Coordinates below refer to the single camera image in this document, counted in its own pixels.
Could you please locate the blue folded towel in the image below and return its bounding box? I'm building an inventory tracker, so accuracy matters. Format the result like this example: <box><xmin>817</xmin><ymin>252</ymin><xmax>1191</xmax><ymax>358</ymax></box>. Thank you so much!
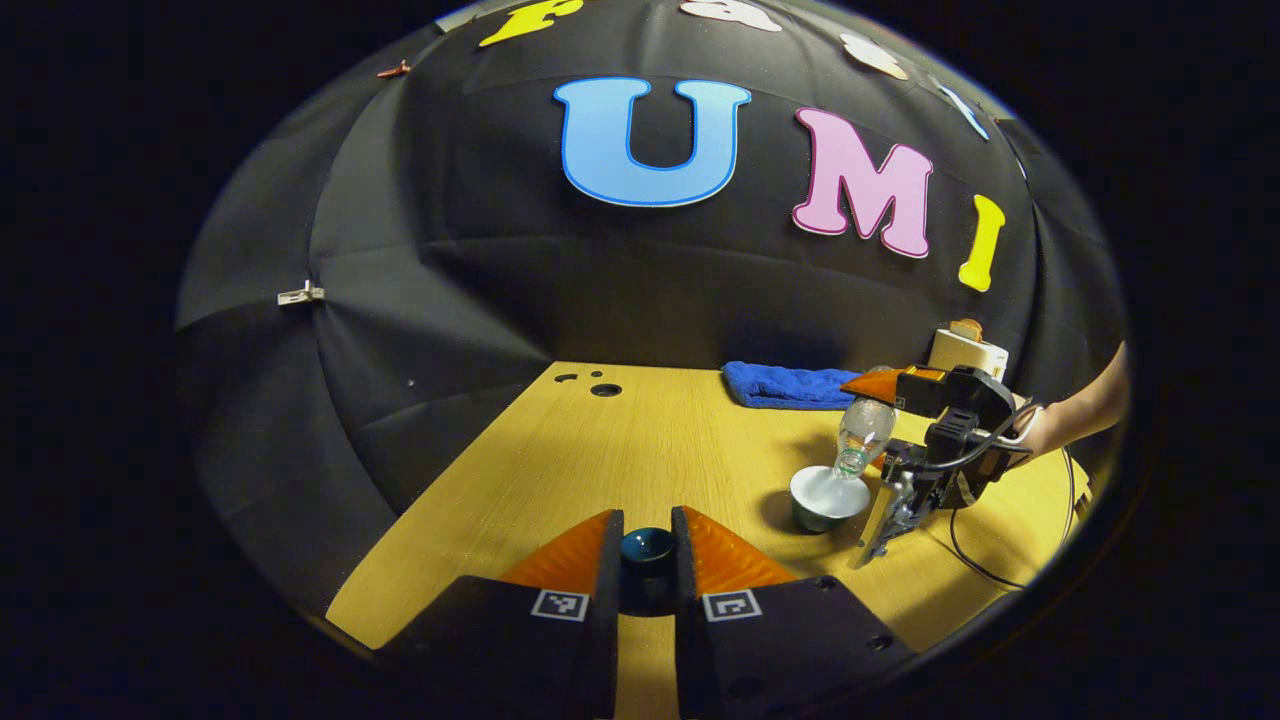
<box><xmin>722</xmin><ymin>361</ymin><xmax>861</xmax><ymax>411</ymax></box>

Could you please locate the clear plastic water bottle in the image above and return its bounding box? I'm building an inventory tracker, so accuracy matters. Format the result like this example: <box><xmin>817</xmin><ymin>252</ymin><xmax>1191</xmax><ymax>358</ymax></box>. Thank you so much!
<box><xmin>833</xmin><ymin>395</ymin><xmax>898</xmax><ymax>481</ymax></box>

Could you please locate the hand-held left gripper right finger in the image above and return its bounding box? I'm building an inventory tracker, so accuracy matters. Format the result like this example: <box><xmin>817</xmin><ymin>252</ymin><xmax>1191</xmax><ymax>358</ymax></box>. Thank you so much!
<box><xmin>670</xmin><ymin>505</ymin><xmax>916</xmax><ymax>720</ymax></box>

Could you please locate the teal teacup lid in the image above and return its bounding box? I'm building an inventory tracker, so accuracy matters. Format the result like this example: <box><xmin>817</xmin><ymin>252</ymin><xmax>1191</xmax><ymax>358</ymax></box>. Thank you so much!
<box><xmin>617</xmin><ymin>527</ymin><xmax>676</xmax><ymax>616</ymax></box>

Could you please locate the black cable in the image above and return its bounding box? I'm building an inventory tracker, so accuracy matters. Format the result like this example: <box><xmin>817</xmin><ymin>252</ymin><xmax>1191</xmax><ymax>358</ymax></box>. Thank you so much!
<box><xmin>946</xmin><ymin>445</ymin><xmax>1081</xmax><ymax>592</ymax></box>

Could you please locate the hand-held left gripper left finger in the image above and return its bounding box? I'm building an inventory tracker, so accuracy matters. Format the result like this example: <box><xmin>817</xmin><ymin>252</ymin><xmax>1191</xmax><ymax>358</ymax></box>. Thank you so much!
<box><xmin>378</xmin><ymin>508</ymin><xmax>625</xmax><ymax>720</ymax></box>

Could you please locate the white toaster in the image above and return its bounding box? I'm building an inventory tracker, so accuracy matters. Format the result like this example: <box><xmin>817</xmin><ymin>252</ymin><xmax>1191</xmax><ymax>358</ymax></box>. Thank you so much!
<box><xmin>928</xmin><ymin>328</ymin><xmax>1010</xmax><ymax>383</ymax></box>

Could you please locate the black backdrop cloth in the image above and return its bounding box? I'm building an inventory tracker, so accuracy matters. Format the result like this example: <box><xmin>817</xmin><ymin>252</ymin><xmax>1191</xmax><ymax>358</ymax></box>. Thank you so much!
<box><xmin>175</xmin><ymin>0</ymin><xmax>1131</xmax><ymax>611</ymax></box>

